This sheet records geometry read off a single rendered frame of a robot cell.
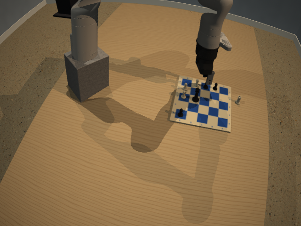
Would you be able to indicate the white chess rook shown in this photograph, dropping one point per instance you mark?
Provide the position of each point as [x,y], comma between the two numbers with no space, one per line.
[238,100]

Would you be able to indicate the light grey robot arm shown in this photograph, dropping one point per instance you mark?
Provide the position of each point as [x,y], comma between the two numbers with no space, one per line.
[84,25]

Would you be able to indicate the blue and cream chessboard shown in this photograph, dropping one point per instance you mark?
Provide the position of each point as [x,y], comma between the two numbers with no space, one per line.
[212,111]

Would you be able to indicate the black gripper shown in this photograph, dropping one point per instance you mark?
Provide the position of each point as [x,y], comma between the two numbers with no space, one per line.
[206,50]

